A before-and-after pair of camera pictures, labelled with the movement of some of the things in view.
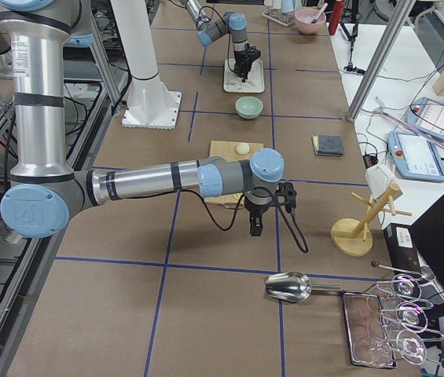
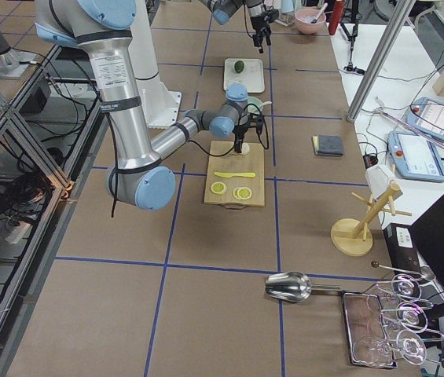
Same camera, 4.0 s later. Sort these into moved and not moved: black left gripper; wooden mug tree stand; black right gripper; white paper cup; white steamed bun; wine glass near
Moved: black left gripper; black right gripper
Not moved: white steamed bun; white paper cup; wooden mug tree stand; wine glass near
